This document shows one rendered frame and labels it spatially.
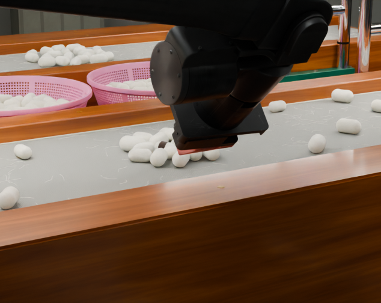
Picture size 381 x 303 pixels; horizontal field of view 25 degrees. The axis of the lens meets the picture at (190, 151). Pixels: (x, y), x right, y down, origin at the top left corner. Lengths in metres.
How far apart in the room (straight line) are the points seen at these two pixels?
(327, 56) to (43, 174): 0.95
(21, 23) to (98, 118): 1.84
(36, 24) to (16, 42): 1.16
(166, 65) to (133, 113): 0.55
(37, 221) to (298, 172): 0.32
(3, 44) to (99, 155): 0.81
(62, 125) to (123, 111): 0.10
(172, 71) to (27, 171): 0.40
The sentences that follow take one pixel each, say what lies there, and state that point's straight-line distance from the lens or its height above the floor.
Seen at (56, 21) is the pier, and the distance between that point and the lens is 3.13.
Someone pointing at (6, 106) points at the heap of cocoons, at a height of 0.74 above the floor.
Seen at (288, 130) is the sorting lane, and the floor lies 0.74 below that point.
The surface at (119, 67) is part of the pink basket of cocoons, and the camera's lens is 1.64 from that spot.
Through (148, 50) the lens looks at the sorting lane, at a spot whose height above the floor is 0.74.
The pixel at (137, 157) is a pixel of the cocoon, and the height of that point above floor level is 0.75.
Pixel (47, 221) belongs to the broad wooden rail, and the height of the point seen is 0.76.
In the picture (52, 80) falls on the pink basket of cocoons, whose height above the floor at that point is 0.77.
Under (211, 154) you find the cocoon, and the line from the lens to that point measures 1.13.
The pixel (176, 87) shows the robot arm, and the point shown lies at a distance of 0.76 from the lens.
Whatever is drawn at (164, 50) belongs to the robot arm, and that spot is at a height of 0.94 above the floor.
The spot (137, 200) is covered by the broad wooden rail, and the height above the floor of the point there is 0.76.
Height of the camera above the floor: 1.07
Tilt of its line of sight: 16 degrees down
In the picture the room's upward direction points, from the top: straight up
